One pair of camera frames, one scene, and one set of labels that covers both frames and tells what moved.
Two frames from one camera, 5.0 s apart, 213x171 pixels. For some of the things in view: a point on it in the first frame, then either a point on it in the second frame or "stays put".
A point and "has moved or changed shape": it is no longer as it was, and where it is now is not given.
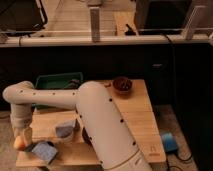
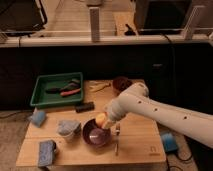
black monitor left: [21, 17] stays put
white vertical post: [95, 24] stays put
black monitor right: [164, 17] stays put
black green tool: [73, 84] stays put
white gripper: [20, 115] -> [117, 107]
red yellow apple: [19, 143] has moved or changed shape
